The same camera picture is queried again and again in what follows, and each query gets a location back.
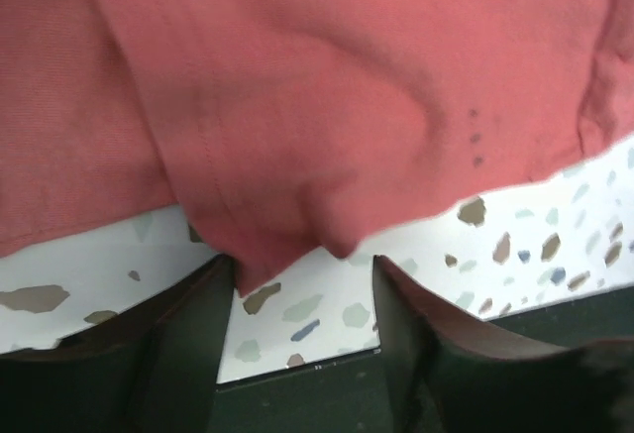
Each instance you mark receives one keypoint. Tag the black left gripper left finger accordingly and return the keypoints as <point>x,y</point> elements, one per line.
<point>152,368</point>

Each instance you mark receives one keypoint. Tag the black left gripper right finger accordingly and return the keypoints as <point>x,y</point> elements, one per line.
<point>596,366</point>

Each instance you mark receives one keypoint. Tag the dusty red t-shirt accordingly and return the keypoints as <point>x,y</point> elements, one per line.
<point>281,126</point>

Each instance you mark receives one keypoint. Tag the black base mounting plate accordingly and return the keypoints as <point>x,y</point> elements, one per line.
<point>347,393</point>

